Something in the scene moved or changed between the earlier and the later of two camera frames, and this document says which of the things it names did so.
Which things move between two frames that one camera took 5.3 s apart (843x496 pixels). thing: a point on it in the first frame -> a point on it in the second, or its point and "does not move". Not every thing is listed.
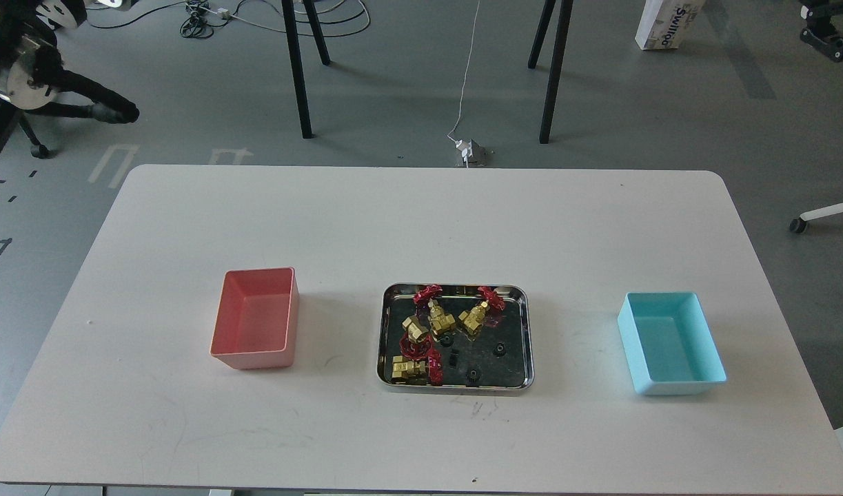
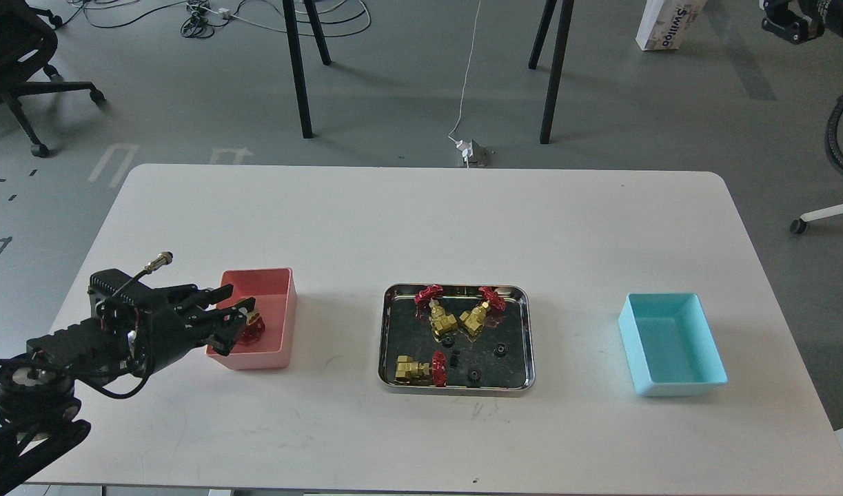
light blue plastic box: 670,344 does not move
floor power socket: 480,156 does not move
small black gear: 473,378 does not move
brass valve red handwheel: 417,341 -> 254,328
